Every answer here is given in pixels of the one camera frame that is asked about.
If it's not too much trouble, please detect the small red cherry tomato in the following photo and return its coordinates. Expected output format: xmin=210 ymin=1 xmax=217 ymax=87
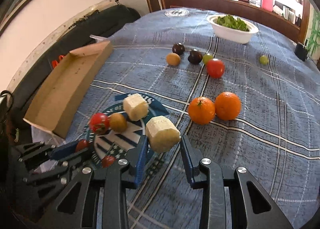
xmin=75 ymin=139 xmax=89 ymax=152
xmin=101 ymin=155 xmax=116 ymax=168

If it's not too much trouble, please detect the brown longan fruit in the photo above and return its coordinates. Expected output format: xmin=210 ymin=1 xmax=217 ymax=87
xmin=110 ymin=113 xmax=127 ymax=133

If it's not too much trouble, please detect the red tomato with stem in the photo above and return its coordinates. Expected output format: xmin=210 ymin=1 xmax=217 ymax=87
xmin=89 ymin=113 xmax=110 ymax=135

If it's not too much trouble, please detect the orange with stem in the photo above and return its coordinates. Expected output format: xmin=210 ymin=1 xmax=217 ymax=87
xmin=188 ymin=96 xmax=215 ymax=125

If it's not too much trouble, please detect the round orange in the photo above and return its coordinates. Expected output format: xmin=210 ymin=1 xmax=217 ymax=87
xmin=214 ymin=92 xmax=241 ymax=121

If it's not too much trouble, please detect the large red tomato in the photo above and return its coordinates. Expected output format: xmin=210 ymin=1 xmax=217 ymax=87
xmin=206 ymin=59 xmax=225 ymax=79

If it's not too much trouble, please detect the white plastic bag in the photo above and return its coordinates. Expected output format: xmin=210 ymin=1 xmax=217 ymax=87
xmin=31 ymin=126 xmax=67 ymax=147

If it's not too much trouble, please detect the brown cardboard tray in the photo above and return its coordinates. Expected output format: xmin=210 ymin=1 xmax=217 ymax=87
xmin=23 ymin=40 xmax=113 ymax=139

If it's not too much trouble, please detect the blue plaid tablecloth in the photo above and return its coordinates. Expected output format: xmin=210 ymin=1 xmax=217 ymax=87
xmin=65 ymin=9 xmax=319 ymax=228

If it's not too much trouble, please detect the red plastic bag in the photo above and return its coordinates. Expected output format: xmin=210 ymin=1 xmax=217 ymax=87
xmin=52 ymin=55 xmax=65 ymax=69

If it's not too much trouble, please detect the tan round fruit far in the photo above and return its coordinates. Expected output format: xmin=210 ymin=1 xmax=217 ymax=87
xmin=166 ymin=53 xmax=181 ymax=66

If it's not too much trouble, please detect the dark purple plum right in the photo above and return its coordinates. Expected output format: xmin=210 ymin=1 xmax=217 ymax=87
xmin=188 ymin=49 xmax=203 ymax=65

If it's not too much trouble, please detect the dark purple plum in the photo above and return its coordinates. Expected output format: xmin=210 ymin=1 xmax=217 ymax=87
xmin=172 ymin=43 xmax=185 ymax=56
xmin=188 ymin=49 xmax=203 ymax=65

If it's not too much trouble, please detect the dark purple plum left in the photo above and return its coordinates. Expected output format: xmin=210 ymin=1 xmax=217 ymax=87
xmin=172 ymin=43 xmax=185 ymax=56

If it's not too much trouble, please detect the green grape far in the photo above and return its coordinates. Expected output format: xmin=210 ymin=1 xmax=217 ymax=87
xmin=259 ymin=55 xmax=268 ymax=65

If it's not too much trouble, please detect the white bowl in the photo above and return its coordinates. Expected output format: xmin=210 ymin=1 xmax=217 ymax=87
xmin=207 ymin=14 xmax=259 ymax=44

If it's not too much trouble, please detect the green leafy salad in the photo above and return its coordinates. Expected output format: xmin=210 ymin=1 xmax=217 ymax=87
xmin=216 ymin=14 xmax=249 ymax=32

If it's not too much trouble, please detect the small black box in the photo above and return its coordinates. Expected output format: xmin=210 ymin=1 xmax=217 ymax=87
xmin=294 ymin=43 xmax=309 ymax=61

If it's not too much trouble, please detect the wooden headboard ledge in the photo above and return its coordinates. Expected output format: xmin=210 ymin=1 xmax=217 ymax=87
xmin=161 ymin=0 xmax=308 ymax=43

